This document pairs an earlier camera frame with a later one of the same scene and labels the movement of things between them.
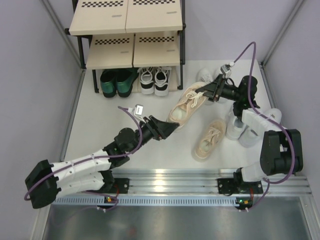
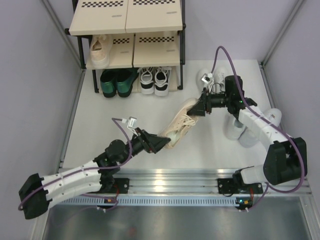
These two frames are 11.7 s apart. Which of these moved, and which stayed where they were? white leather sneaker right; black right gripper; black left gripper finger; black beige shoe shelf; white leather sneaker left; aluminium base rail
Moved: black left gripper finger; black right gripper
Stayed: aluminium base rail; white leather sneaker left; black beige shoe shelf; white leather sneaker right
